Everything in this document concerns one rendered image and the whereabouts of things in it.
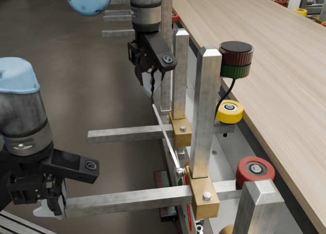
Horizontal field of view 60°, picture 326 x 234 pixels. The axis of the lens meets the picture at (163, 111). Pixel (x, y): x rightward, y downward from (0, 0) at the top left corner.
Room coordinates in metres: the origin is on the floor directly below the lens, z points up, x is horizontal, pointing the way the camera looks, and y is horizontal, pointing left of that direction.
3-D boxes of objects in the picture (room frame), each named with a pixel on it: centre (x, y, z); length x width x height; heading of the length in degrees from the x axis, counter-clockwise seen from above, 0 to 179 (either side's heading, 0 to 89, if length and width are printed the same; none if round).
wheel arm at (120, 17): (1.91, 0.18, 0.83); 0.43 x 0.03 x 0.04; 98
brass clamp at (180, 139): (0.69, -0.05, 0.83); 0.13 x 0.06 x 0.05; 8
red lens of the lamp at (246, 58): (0.48, -0.13, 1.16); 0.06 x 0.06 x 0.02
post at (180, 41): (0.72, -0.05, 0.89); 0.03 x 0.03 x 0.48; 8
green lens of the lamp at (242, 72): (0.48, -0.13, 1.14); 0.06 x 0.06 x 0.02
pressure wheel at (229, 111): (0.70, -0.20, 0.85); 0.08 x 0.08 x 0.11
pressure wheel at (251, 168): (0.45, -0.20, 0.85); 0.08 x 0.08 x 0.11
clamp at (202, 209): (0.45, -0.09, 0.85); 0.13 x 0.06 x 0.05; 8
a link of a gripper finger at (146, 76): (0.72, 0.06, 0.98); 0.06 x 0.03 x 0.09; 29
